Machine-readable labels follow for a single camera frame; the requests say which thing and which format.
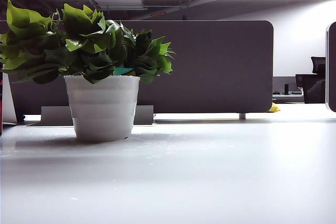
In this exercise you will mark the red and black object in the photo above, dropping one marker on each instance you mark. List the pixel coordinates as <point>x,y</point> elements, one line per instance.
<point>1,108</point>

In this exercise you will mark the green plant in white pot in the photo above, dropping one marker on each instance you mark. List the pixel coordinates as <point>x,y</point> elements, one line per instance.
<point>102,108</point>

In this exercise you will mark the white upright board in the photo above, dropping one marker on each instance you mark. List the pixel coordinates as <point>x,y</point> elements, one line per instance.
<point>9,98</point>

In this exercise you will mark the black mesh office chair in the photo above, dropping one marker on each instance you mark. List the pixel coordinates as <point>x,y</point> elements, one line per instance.
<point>318,64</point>

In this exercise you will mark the wide grey desk divider panel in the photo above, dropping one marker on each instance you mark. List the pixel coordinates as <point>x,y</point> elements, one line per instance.
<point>210,72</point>

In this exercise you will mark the grey divider panel white rim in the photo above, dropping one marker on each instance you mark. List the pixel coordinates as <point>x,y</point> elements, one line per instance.
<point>332,64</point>

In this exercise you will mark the dark office chair back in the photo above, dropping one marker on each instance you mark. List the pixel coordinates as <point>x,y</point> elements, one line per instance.
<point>313,90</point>

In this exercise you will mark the teal plant label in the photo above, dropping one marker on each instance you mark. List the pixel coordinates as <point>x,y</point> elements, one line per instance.
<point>123,70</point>

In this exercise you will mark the yellow object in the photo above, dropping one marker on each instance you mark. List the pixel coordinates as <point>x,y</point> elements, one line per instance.
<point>274,108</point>

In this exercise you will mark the small black desk object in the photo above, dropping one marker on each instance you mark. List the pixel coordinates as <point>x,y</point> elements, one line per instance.
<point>286,89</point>

